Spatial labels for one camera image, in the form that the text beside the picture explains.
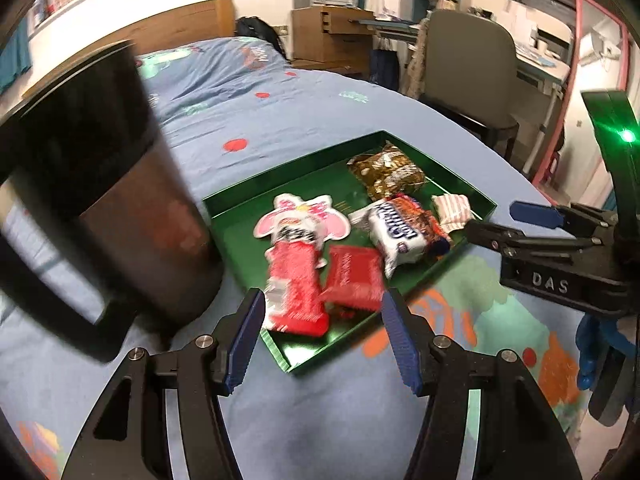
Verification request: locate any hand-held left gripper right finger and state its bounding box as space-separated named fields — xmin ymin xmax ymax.
xmin=381 ymin=287 xmax=583 ymax=480

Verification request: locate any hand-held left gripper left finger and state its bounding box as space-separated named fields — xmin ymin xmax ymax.
xmin=60 ymin=287 xmax=267 ymax=480

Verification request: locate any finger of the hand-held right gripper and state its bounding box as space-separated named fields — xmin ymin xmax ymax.
xmin=509 ymin=201 xmax=618 ymax=228
xmin=464 ymin=221 xmax=601 ymax=261

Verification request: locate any pink striped candy wrapper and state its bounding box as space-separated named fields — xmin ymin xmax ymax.
xmin=431 ymin=192 xmax=473 ymax=233

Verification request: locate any red and white snack packet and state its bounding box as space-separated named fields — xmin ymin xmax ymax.
xmin=260 ymin=222 xmax=331 ymax=337

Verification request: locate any green tray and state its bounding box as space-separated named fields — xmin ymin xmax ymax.
xmin=201 ymin=130 xmax=498 ymax=376

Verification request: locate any brown oatmeal packet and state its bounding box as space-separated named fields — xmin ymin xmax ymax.
xmin=346 ymin=142 xmax=427 ymax=201

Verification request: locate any pink cartoon character packet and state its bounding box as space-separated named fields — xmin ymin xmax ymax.
xmin=252 ymin=193 xmax=351 ymax=268

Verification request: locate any person's right hand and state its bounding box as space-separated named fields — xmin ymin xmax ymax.
xmin=575 ymin=320 xmax=626 ymax=391

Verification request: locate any red stool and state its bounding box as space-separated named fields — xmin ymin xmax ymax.
xmin=542 ymin=152 xmax=563 ymax=183

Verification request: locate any blue printed blanket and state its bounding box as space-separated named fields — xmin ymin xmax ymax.
xmin=0 ymin=37 xmax=596 ymax=480

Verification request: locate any grey chair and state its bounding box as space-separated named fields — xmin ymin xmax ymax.
xmin=407 ymin=9 xmax=521 ymax=161

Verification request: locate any beige knitted scarf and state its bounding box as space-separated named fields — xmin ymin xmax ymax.
xmin=404 ymin=17 xmax=431 ymax=101

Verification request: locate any pink framed mirror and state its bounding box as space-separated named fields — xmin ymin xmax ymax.
xmin=530 ymin=0 xmax=631 ymax=191

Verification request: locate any navy tote bag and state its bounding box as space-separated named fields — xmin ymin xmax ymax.
xmin=370 ymin=37 xmax=401 ymax=88

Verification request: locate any wooden cabinet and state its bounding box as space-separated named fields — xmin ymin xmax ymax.
xmin=291 ymin=6 xmax=376 ymax=76

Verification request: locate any black backpack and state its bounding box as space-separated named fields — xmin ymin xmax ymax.
xmin=234 ymin=16 xmax=291 ymax=63

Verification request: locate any wooden headboard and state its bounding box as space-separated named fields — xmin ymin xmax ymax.
xmin=20 ymin=0 xmax=236 ymax=106

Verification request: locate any teal curtain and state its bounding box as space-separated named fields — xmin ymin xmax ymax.
xmin=0 ymin=25 xmax=33 ymax=93

